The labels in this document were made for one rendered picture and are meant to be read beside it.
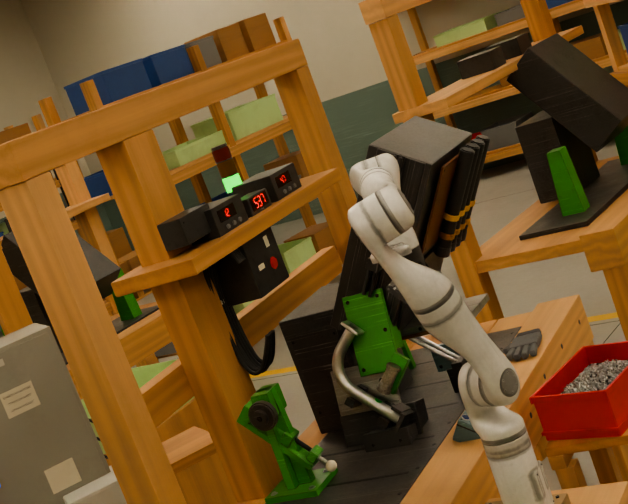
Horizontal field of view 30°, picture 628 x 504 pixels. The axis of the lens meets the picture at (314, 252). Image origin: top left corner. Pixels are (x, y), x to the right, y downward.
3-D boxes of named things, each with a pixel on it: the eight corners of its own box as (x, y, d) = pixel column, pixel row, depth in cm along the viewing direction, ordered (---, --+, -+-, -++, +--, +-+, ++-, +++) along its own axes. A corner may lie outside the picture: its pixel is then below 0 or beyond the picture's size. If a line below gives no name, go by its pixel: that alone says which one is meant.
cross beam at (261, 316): (344, 270, 387) (334, 245, 386) (133, 447, 275) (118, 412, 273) (331, 273, 390) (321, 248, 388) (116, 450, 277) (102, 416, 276)
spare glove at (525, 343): (510, 342, 345) (507, 334, 345) (545, 333, 341) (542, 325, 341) (500, 367, 327) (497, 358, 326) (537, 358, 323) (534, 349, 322)
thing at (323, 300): (415, 379, 344) (375, 272, 338) (378, 424, 318) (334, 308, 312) (360, 390, 353) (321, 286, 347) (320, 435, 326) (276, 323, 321)
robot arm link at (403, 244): (370, 265, 245) (360, 238, 244) (389, 249, 254) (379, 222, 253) (409, 255, 240) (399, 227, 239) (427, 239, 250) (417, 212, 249)
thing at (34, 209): (408, 339, 396) (308, 64, 380) (191, 580, 267) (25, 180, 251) (385, 344, 400) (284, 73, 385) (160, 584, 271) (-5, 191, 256)
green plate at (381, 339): (412, 364, 306) (393, 285, 308) (399, 368, 299) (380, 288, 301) (374, 372, 311) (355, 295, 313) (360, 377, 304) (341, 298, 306)
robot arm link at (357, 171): (344, 163, 249) (346, 179, 236) (384, 149, 248) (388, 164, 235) (355, 194, 251) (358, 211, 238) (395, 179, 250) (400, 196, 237)
